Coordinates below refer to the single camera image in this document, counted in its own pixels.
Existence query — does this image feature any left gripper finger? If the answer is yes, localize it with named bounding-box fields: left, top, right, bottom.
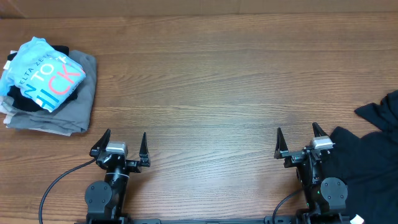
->
left=89, top=129, right=111, bottom=157
left=139, top=133, right=150, bottom=167

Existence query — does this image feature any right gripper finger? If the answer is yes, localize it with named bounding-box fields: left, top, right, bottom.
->
left=312, top=122, right=328, bottom=138
left=274, top=128, right=289, bottom=159

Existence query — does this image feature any black t-shirt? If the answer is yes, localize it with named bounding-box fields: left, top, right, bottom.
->
left=323, top=91, right=397, bottom=223

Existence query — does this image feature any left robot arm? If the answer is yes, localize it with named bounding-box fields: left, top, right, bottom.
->
left=85, top=129, right=150, bottom=223

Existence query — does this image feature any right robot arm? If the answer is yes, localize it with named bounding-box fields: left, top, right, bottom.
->
left=271, top=122, right=349, bottom=224

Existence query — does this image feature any grey folded t-shirt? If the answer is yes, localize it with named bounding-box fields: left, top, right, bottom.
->
left=1, top=50, right=97, bottom=136

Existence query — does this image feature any light blue printed t-shirt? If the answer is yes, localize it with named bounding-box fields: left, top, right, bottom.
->
left=1, top=37, right=86, bottom=113

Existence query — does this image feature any black folded garment in stack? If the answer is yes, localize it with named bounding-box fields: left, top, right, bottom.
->
left=7, top=45, right=78, bottom=112

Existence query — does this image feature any white folded garment in stack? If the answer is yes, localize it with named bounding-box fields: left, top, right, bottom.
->
left=1, top=48, right=86, bottom=136

